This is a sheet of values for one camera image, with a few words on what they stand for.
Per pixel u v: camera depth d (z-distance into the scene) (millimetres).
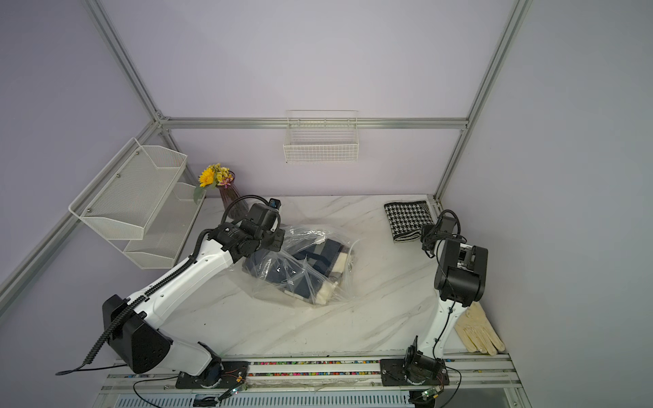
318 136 949
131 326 395
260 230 603
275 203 702
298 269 772
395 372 732
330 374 748
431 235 838
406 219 1075
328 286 818
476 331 816
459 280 544
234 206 1079
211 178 927
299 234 811
